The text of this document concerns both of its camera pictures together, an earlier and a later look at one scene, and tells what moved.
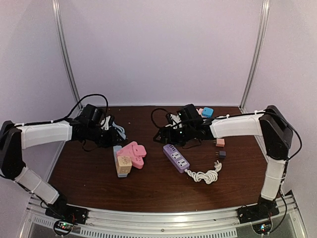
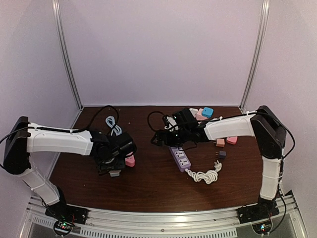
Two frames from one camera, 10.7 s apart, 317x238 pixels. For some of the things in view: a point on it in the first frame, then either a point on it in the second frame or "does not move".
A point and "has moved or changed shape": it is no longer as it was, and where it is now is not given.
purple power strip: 175,157 has moved or changed shape
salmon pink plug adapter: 220,142 does not move
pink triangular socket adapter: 136,152 -> 130,160
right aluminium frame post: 256,55 does not move
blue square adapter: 207,112 does not move
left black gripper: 112,140 -> 121,165
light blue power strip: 116,148 has moved or changed shape
